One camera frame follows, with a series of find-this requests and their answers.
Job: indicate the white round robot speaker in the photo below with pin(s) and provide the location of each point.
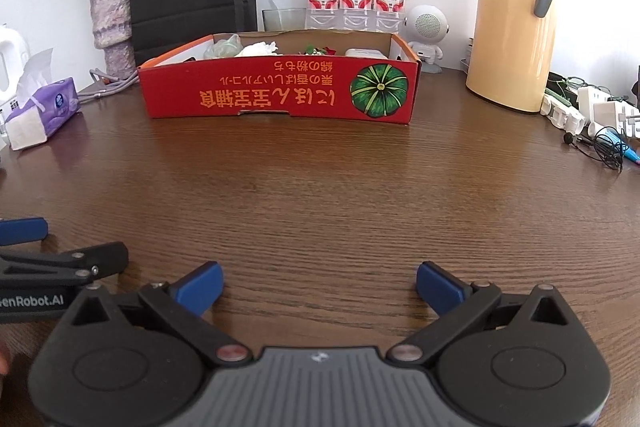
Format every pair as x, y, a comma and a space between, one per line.
427, 24

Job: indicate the person's left hand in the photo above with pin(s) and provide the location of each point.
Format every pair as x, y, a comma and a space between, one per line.
3, 357

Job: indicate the red green ribbon bow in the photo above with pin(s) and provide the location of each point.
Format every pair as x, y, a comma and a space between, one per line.
317, 51

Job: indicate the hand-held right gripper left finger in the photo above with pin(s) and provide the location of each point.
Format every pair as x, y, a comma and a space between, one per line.
200, 287

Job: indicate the red cardboard box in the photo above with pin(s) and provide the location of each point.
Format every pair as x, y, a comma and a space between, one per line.
275, 97

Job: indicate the mottled purple vase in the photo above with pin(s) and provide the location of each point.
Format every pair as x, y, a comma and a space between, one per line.
112, 22

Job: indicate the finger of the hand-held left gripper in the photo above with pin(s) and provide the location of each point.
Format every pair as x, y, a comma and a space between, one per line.
100, 259
22, 229

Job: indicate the white charger plugs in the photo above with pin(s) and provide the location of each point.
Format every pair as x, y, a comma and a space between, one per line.
600, 107

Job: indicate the black earphones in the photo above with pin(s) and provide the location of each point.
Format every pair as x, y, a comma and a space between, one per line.
568, 138

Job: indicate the yellow thermos jug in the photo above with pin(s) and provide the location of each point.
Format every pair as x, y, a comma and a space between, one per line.
510, 32

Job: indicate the clear drinking glass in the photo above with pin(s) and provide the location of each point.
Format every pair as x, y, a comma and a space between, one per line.
285, 19

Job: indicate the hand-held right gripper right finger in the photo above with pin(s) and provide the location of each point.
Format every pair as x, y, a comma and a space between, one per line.
440, 287

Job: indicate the blue pen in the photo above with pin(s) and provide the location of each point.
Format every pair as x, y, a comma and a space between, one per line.
632, 154

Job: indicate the purple tissue pack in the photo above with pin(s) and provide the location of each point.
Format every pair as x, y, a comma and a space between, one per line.
50, 107

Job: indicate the white tissue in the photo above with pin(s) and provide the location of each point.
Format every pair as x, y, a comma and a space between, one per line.
257, 49

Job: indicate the white power strip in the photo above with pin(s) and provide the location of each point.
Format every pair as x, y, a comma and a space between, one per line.
565, 114

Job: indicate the mint plastic bag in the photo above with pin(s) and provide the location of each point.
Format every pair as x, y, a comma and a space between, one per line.
222, 47

